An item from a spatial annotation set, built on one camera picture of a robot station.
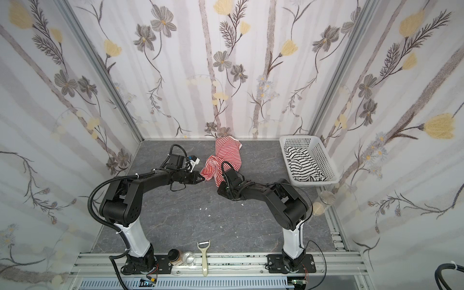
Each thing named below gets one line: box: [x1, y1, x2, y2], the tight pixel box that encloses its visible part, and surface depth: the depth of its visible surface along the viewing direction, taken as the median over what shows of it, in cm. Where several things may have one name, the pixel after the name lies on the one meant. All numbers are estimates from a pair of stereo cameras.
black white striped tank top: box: [284, 146, 327, 182], surface depth 107 cm
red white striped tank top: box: [200, 135, 243, 188], surface depth 112 cm
